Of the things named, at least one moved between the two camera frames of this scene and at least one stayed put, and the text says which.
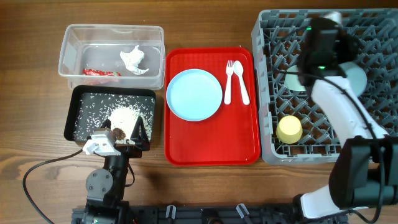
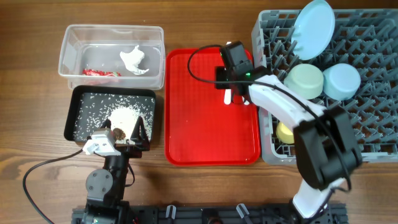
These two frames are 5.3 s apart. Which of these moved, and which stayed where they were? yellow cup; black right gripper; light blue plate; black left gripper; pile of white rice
Moved: black right gripper; light blue plate
Stayed: pile of white rice; yellow cup; black left gripper
